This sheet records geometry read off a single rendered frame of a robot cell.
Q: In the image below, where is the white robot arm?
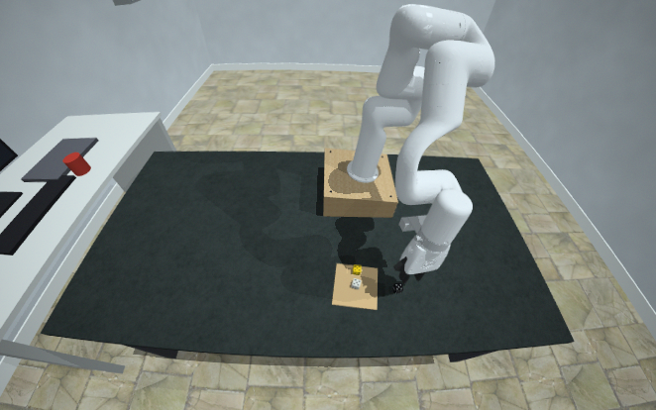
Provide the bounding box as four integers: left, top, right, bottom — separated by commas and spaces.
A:
347, 4, 494, 253

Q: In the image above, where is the beige square mat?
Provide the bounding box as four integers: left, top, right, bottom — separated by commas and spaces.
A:
332, 263, 378, 310

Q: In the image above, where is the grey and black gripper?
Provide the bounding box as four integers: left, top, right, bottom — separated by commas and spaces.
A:
393, 238, 450, 283

